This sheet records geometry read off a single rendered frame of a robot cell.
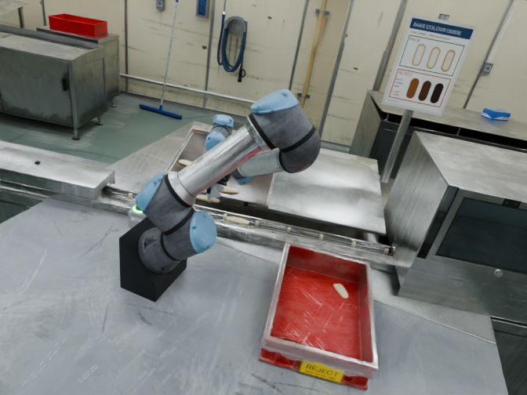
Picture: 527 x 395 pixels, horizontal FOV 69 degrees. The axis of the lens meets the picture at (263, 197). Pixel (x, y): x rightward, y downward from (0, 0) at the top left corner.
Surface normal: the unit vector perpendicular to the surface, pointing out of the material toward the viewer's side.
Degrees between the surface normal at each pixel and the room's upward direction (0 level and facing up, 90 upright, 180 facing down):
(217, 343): 0
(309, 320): 0
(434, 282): 90
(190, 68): 90
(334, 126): 90
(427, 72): 90
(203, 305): 0
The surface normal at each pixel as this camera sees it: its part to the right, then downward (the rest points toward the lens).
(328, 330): 0.17, -0.85
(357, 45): -0.13, 0.48
